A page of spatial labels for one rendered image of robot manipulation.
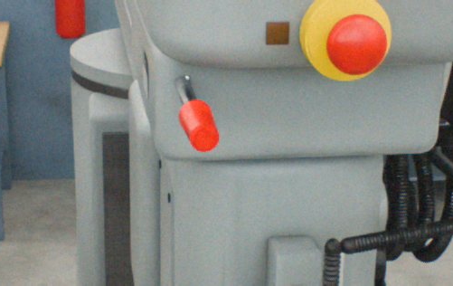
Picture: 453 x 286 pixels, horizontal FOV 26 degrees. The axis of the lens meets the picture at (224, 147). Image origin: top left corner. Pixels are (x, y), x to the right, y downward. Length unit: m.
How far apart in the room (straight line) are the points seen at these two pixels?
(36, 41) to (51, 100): 0.32
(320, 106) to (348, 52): 0.17
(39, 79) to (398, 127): 4.47
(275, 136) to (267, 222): 0.10
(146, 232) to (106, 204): 0.27
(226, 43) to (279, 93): 0.13
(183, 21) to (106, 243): 0.71
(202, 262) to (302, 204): 0.10
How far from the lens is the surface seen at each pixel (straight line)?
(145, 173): 1.04
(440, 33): 0.71
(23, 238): 4.70
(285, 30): 0.68
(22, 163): 5.38
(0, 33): 4.85
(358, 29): 0.64
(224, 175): 0.85
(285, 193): 0.86
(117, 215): 1.34
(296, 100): 0.79
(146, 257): 1.08
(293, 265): 0.84
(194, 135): 0.64
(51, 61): 5.21
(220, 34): 0.67
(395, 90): 0.82
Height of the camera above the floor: 1.90
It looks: 19 degrees down
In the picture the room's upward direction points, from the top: 1 degrees clockwise
